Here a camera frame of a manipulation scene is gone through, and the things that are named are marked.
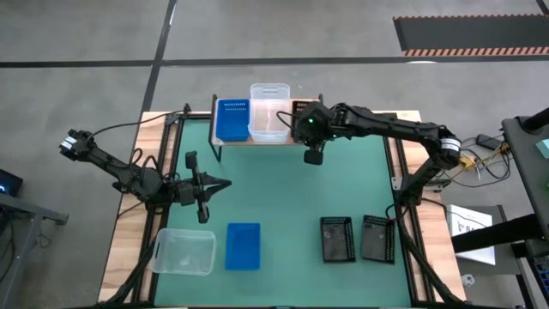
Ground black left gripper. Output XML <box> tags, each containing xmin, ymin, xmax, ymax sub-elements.
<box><xmin>177</xmin><ymin>150</ymin><xmax>232</xmax><ymax>224</ymax></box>

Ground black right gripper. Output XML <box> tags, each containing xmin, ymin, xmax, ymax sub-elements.
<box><xmin>293</xmin><ymin>102</ymin><xmax>335</xmax><ymax>167</ymax></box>

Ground black slotted plastic basket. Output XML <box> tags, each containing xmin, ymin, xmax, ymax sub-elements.
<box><xmin>360</xmin><ymin>215</ymin><xmax>396</xmax><ymax>264</ymax></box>
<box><xmin>319</xmin><ymin>216</ymin><xmax>357</xmax><ymax>264</ymax></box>
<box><xmin>290</xmin><ymin>100</ymin><xmax>312</xmax><ymax>119</ymax></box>

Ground clear plastic container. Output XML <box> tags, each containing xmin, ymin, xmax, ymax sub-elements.
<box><xmin>248</xmin><ymin>82</ymin><xmax>292</xmax><ymax>144</ymax></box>
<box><xmin>148</xmin><ymin>227</ymin><xmax>217</xmax><ymax>276</ymax></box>

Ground blue slotted plastic basket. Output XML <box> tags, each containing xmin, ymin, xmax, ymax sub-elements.
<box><xmin>215</xmin><ymin>99</ymin><xmax>251</xmax><ymax>142</ymax></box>
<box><xmin>224</xmin><ymin>221</ymin><xmax>262</xmax><ymax>271</ymax></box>

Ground wooden shelf black metal legs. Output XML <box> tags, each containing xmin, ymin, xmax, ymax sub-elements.
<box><xmin>208</xmin><ymin>93</ymin><xmax>325</xmax><ymax>163</ymax></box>

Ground green table mat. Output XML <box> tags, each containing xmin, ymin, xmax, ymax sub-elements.
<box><xmin>154</xmin><ymin>118</ymin><xmax>412</xmax><ymax>308</ymax></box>

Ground white cardboard box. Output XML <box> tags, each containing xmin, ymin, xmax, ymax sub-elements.
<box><xmin>445</xmin><ymin>203</ymin><xmax>497</xmax><ymax>266</ymax></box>

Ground black power adapter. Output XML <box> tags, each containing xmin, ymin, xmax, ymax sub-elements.
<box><xmin>476</xmin><ymin>133</ymin><xmax>498</xmax><ymax>150</ymax></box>

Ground black hazard-striped floor mat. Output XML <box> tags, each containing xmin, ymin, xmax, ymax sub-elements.
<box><xmin>393</xmin><ymin>15</ymin><xmax>549</xmax><ymax>58</ymax></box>

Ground grey metal desk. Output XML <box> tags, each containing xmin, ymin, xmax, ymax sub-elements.
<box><xmin>0</xmin><ymin>192</ymin><xmax>69</xmax><ymax>309</ymax></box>

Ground black device blue light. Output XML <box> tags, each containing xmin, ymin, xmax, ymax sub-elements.
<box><xmin>0</xmin><ymin>168</ymin><xmax>24</xmax><ymax>197</ymax></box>

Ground black desk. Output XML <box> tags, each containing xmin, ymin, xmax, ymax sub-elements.
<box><xmin>449</xmin><ymin>106</ymin><xmax>549</xmax><ymax>258</ymax></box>

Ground black metal table frame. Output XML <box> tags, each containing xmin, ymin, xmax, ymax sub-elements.
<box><xmin>96</xmin><ymin>102</ymin><xmax>468</xmax><ymax>309</ymax></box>

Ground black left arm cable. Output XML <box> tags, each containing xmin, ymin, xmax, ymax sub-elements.
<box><xmin>85</xmin><ymin>109</ymin><xmax>188</xmax><ymax>173</ymax></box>

